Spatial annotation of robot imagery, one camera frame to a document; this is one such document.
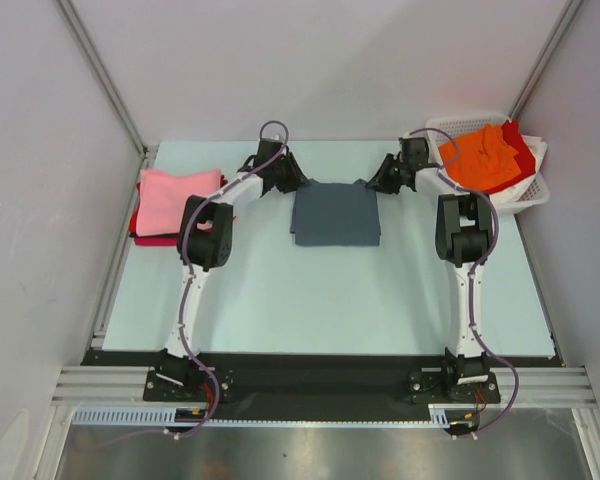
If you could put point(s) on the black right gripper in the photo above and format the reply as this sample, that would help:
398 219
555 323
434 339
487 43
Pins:
392 172

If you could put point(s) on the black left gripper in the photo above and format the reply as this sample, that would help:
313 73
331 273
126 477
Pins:
296 176

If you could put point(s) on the grey blue t shirt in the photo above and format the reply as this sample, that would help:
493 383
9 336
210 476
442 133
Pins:
335 214

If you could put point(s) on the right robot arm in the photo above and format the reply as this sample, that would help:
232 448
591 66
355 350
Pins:
465 235

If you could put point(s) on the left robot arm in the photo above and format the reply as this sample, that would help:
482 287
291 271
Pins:
204 246

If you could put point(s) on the white plastic basket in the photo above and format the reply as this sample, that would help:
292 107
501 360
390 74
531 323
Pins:
526 193

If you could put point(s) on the orange t shirt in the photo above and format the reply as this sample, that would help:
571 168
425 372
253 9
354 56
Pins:
481 160

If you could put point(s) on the pink folded t shirt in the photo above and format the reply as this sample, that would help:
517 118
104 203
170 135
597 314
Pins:
175 200

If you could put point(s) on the red t shirt in basket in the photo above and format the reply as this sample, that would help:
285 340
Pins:
524 158

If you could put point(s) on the magenta folded t shirt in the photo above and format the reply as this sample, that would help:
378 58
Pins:
156 241

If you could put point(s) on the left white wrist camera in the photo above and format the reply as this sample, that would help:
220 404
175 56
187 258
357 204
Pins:
275 138

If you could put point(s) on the left aluminium frame post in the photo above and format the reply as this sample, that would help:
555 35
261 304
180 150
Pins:
89 51

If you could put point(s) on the aluminium frame post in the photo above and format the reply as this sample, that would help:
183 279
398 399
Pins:
89 51
559 32

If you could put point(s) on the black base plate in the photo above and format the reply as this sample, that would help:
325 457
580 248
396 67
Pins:
331 386

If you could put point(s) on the right aluminium frame post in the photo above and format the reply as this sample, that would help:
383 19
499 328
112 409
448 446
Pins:
559 32

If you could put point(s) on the white slotted cable duct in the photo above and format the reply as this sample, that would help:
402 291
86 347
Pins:
431 417

